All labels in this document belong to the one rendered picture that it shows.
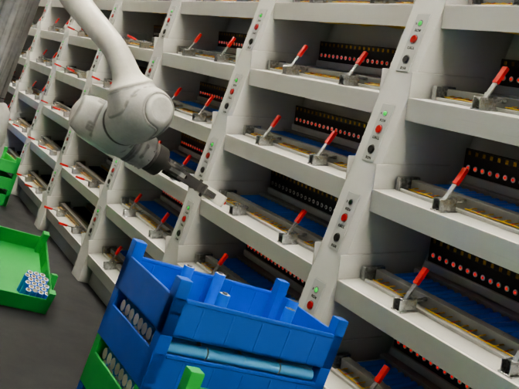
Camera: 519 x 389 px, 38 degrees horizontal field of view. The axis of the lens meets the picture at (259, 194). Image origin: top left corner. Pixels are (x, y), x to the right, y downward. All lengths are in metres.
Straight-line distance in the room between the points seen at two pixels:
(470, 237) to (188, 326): 0.51
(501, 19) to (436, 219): 0.37
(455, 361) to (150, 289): 0.50
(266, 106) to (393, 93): 0.66
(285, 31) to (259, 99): 0.20
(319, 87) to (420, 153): 0.35
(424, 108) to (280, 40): 0.76
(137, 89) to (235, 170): 0.60
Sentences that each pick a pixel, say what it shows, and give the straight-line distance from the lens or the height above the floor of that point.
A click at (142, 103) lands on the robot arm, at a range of 1.59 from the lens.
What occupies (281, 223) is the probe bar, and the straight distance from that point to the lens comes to 1.86.
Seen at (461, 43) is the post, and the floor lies 1.02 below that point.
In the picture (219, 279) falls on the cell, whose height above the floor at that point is 0.46.
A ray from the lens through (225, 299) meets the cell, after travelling 1.10.
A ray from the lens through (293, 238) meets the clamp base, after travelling 1.74.
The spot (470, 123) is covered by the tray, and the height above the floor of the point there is 0.85.
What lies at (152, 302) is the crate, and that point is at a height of 0.42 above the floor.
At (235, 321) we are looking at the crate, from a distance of 1.09.
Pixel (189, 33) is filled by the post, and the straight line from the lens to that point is 2.80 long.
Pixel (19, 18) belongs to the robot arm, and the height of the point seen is 0.77.
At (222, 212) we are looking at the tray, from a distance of 2.00.
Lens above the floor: 0.68
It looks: 3 degrees down
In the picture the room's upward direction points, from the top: 21 degrees clockwise
